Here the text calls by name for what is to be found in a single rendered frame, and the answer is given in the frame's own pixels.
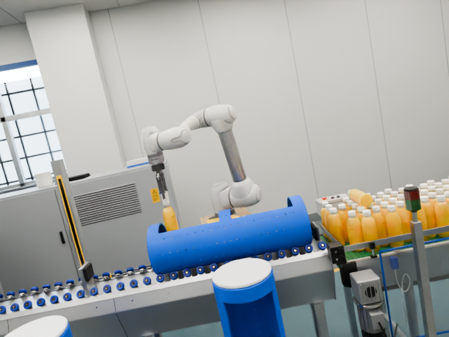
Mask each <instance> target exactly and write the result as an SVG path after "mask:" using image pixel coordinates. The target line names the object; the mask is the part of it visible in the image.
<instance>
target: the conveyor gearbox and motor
mask: <svg viewBox="0 0 449 337"><path fill-rule="evenodd" d="M349 275H350V280H351V287H352V292H353V295H354V297H353V302H354V304H356V305H357V312H358V317H359V325H360V328H361V334H362V336H363V337H387V335H386V330H385V327H386V325H385V321H384V313H383V310H382V304H383V302H384V298H383V294H382V285H381V280H380V278H379V277H378V276H377V275H376V274H375V273H374V272H373V271H372V270H371V269H367V270H363V271H357V272H353V273H350V274H349Z"/></svg>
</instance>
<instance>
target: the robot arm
mask: <svg viewBox="0 0 449 337"><path fill-rule="evenodd" d="M236 118H237V112H236V110H235V108H234V107H233V106H231V105H229V104H219V105H215V106H211V107H208V108H205V109H203V110H200V111H198V112H195V113H194V114H192V115H191V116H189V117H188V118H187V119H186V120H185V121H184V122H183V123H182V124H180V126H177V127H175V128H169V129H168V130H165V131H163V132H159V130H158V129H157V127H155V126H147V127H145V128H144V129H143V130H142V143H143V146H144V150H145V152H146V154H147V157H148V162H149V164H151V168H152V172H155V171H156V180H157V183H158V188H159V191H160V193H159V194H161V197H162V202H163V205H168V202H169V201H170V200H169V197H168V192H167V191H168V189H167V186H166V181H165V177H164V173H163V172H162V170H164V169H165V166H164V163H163V162H164V155H163V152H162V151H163V150H173V149H177V148H182V147H184V146H186V145H187V144H188V143H189V142H190V139H191V135H190V131H191V130H196V129H199V128H206V127H213V129H214V130H215V132H217V133H218V136H219V138H220V142H221V144H222V149H223V151H224V155H225V157H226V160H227V164H228V166H229V170H230V172H231V176H232V178H233V181H232V183H231V187H230V186H229V184H228V183H226V182H224V181H222V182H219V183H215V184H214V185H213V186H212V188H211V192H210V196H211V201H212V206H213V209H214V215H213V216H211V217H209V218H208V219H215V218H218V212H219V211H222V210H226V209H230V210H231V215H237V214H236V211H235V207H250V206H253V205H256V204H257V203H258V202H259V201H260V200H261V199H262V190H261V188H260V187H259V186H258V185H255V184H254V183H253V181H252V180H251V179H250V178H249V177H246V174H245V170H244V167H243V164H242V161H241V157H240V154H239V150H238V147H237V144H236V140H235V137H234V134H233V130H232V128H233V122H234V121H235V120H236Z"/></svg>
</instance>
